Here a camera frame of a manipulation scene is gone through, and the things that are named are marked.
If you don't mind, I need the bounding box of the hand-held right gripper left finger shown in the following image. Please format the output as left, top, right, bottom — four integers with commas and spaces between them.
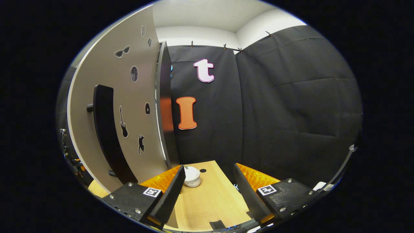
102, 164, 186, 230

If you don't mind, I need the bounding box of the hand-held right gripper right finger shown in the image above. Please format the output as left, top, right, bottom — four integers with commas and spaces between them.
234, 163, 324, 228

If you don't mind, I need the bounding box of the black cabinet door handle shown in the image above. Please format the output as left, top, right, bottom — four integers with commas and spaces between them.
87, 85, 138, 185

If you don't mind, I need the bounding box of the beige cabinet door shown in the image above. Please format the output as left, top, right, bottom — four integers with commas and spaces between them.
67, 6, 169, 194

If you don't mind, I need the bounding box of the dark grey cabinet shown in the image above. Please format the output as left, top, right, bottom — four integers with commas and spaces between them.
155, 41, 180, 169

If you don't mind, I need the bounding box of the white round device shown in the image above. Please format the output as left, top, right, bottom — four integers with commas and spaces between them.
183, 165, 202, 188

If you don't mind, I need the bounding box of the black backdrop cloth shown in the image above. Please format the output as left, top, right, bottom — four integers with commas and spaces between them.
56, 25, 363, 188

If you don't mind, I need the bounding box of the row of black cloth clips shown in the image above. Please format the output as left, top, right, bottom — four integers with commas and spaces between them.
190, 31, 273, 53

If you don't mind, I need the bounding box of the black cable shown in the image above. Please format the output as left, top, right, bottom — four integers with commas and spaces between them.
212, 220, 259, 233

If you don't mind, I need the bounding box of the grey curved frame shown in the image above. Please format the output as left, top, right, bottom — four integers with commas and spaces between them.
328, 145, 357, 186

